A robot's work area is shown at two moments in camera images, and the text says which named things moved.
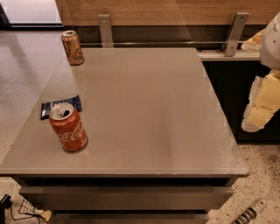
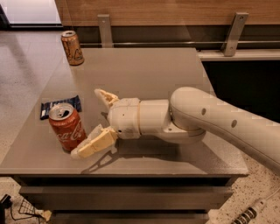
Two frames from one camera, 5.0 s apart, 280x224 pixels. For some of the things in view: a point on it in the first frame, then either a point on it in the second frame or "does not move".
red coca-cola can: (68, 127) does not move
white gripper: (271, 46) -> (124, 117)
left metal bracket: (106, 32) does not move
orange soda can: (73, 47) does not move
